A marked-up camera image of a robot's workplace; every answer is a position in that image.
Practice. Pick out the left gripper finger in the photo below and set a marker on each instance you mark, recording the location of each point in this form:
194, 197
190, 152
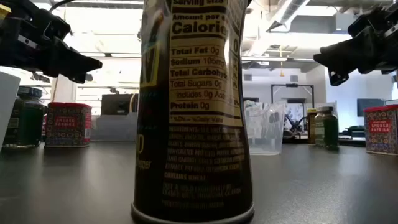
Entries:
77, 78
71, 62

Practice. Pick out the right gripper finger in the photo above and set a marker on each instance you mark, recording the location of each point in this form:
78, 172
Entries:
348, 57
335, 79

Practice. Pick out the red-lid smoked paprika tin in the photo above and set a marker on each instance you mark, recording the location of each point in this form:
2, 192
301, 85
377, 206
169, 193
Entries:
381, 130
68, 124

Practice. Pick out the green-lid spice jar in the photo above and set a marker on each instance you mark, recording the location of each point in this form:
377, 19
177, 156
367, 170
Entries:
31, 121
328, 130

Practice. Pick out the yellow-lid spice bottle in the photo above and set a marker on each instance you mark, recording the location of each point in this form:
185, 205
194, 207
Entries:
192, 124
311, 127

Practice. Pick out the ceiling light strip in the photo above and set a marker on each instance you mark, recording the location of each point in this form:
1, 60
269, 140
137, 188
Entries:
264, 58
92, 54
126, 55

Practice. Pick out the black monitor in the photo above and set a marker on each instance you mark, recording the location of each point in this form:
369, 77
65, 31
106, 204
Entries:
118, 104

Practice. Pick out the orange hanging pendant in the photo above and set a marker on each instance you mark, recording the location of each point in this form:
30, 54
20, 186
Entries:
281, 74

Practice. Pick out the clear plastic bin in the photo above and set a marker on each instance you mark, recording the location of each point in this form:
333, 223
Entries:
115, 129
264, 137

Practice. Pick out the white plastic bin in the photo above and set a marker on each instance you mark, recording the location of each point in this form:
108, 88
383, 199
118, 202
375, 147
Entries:
7, 102

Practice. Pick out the black metal frame stand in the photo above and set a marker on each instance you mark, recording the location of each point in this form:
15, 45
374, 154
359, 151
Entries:
292, 85

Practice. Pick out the dark wall screen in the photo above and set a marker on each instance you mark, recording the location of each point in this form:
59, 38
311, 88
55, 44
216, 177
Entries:
370, 107

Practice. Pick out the ceiling air duct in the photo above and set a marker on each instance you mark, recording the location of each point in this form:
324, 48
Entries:
289, 12

